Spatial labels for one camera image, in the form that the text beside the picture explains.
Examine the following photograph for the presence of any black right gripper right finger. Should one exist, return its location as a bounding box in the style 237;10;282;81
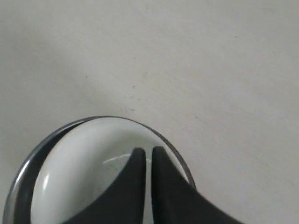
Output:
151;147;240;224

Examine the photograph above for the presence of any ribbed stainless steel bowl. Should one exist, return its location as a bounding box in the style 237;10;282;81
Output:
2;116;196;224

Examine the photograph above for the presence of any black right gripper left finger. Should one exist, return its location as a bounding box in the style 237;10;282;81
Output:
65;148;146;224

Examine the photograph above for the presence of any white ceramic bowl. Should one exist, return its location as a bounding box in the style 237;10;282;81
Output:
30;118;192;224

